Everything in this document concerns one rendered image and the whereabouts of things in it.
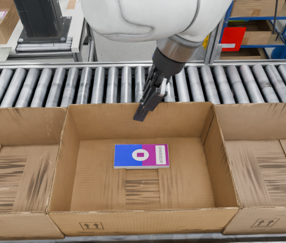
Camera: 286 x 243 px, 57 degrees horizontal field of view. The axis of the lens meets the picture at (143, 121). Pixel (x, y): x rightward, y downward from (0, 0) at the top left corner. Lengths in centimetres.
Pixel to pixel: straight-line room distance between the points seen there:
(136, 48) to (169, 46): 222
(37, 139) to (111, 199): 31
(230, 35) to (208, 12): 89
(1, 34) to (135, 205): 118
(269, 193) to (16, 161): 74
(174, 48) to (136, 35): 17
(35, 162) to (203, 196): 49
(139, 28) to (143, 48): 238
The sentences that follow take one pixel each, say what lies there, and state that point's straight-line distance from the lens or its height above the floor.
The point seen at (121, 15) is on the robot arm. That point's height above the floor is 140.
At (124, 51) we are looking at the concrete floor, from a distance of 274.
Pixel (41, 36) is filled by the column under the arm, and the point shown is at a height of 77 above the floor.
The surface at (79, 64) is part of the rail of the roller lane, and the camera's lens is 139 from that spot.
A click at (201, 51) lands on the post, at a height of 80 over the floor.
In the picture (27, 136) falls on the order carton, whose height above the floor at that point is 92.
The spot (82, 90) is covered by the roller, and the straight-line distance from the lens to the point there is 123.
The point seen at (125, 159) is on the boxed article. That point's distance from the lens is 78.
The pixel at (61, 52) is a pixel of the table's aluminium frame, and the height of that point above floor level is 72.
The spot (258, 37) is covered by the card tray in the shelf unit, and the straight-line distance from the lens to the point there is 197.
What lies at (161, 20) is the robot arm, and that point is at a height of 138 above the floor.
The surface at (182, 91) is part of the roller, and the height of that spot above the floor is 75.
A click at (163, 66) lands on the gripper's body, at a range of 59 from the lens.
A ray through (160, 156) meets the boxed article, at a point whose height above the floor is 91.
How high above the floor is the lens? 157
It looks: 50 degrees down
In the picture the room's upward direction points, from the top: straight up
